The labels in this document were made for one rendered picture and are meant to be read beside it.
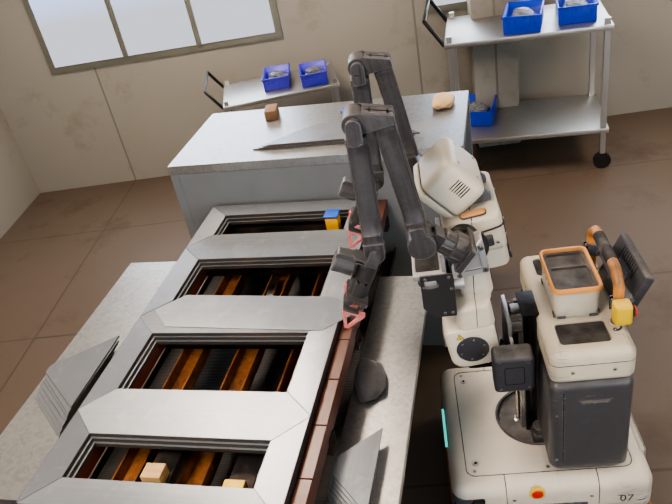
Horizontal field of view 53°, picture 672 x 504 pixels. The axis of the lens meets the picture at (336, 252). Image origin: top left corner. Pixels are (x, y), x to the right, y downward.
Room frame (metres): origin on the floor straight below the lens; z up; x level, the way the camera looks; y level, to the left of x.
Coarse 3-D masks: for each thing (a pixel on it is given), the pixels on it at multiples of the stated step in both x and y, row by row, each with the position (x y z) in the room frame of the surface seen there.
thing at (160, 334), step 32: (224, 224) 2.59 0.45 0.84; (320, 256) 2.17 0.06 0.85; (160, 320) 1.96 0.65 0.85; (128, 384) 1.68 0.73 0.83; (320, 384) 1.49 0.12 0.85; (160, 448) 1.39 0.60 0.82; (192, 448) 1.36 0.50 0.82; (224, 448) 1.33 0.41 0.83; (256, 448) 1.31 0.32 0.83; (256, 480) 1.20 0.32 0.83
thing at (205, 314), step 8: (208, 296) 2.05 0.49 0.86; (216, 296) 2.04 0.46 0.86; (224, 296) 2.02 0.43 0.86; (208, 304) 2.00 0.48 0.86; (216, 304) 1.99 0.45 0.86; (200, 312) 1.96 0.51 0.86; (208, 312) 1.95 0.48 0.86; (216, 312) 1.94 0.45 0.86; (192, 320) 1.92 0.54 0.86; (200, 320) 1.91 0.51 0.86; (208, 320) 1.90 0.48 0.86
